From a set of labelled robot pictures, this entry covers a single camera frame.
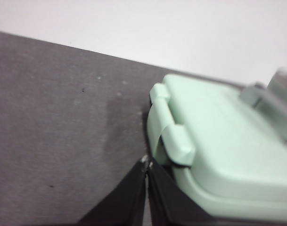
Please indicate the mint green griddle cover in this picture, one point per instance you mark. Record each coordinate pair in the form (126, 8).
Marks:
(223, 141)

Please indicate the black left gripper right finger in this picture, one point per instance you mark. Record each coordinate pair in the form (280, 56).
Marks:
(166, 202)

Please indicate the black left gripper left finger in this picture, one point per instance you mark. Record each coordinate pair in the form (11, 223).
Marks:
(124, 204)

